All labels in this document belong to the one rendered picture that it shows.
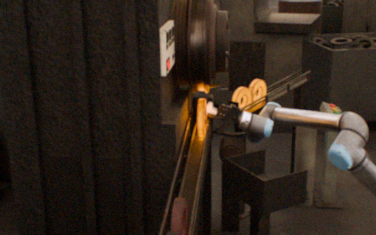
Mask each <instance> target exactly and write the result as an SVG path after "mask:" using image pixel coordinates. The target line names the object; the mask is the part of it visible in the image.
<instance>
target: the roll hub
mask: <svg viewBox="0 0 376 235"><path fill-rule="evenodd" d="M226 24H228V18H227V11H218V12H217V16H216V26H215V67H216V72H217V73H227V71H226V68H227V58H226V52H228V54H229V29H226Z"/></svg>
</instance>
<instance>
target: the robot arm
mask: <svg viewBox="0 0 376 235"><path fill-rule="evenodd" d="M225 103H227V102H224V101H222V102H221V105H220V107H219V111H218V109H217V108H214V107H213V103H212V102H208V104H207V116H209V117H211V118H214V119H218V120H220V121H221V122H223V123H222V124H221V125H220V126H218V127H217V128H215V130H214V132H215V133H216V134H217V135H218V134H220V133H222V131H223V130H225V128H226V127H228V126H229V125H230V124H232V123H233V122H234V121H236V126H238V128H239V129H243V130H245V131H247V132H246V138H247V140H248V141H249V142H251V143H253V144H258V143H259V142H261V141H262V139H263V138H264V136H265V137H270V134H271V131H272V127H273V124H283V125H289V126H296V127H305V128H310V129H318V130H323V131H331V132H338V133H339V135H338V137H337V139H336V140H335V142H333V144H332V145H331V147H330V149H329V151H328V157H329V160H330V161H331V163H332V164H333V165H335V166H337V167H339V169H341V170H348V171H349V172H350V173H351V174H353V176H355V177H356V179H358V181H360V182H361V184H363V186H364V187H366V189H367V190H368V191H369V192H371V194H373V195H374V196H375V197H376V162H375V161H374V160H373V159H372V158H371V157H370V156H369V155H368V153H367V152H366V151H365V150H364V149H363V146H364V145H365V143H366V142H367V139H368V138H369V129H368V128H367V125H366V123H365V122H364V120H363V119H362V118H361V117H360V116H359V115H358V114H356V113H351V112H344V113H342V114H333V113H322V112H316V111H305V110H299V109H288V108H281V107H280V106H279V105H278V104H277V103H274V102H269V103H268V104H267V105H266V106H265V107H264V108H263V110H262V112H261V113H260V114H259V115H255V114H252V113H248V112H245V111H243V112H242V109H241V108H238V107H235V106H231V104H230V103H227V104H228V106H227V105H226V106H225Z"/></svg>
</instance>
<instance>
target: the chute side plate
mask: <svg viewBox="0 0 376 235"><path fill-rule="evenodd" d="M210 141H211V119H210V123H209V128H208V135H207V139H206V147H205V152H204V160H203V168H202V172H201V181H200V185H199V188H198V196H197V201H196V211H195V217H194V221H193V229H192V234H191V235H196V234H197V229H198V220H199V216H200V211H201V196H202V195H203V188H204V179H205V175H206V166H207V161H208V152H209V145H210Z"/></svg>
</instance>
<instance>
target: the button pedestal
mask: <svg viewBox="0 0 376 235"><path fill-rule="evenodd" d="M327 107H328V108H329V109H327ZM331 108H332V107H330V106H329V104H328V103H327V106H326V105H325V102H322V105H321V107H320V110H321V112H322V113H330V112H329V111H328V110H330V111H331V113H333V110H332V109H331ZM336 109H337V110H338V112H339V113H340V114H342V112H341V110H340V109H339V108H338V107H336ZM333 114H335V113H333ZM338 135H339V133H338V132H331V131H325V141H324V160H323V179H322V190H321V194H313V198H314V202H315V205H316V208H331V209H343V207H342V203H341V200H340V197H339V195H336V179H337V166H335V165H333V164H332V163H331V161H330V160H329V157H328V151H329V149H330V147H331V145H332V144H333V142H335V140H336V139H337V137H338Z"/></svg>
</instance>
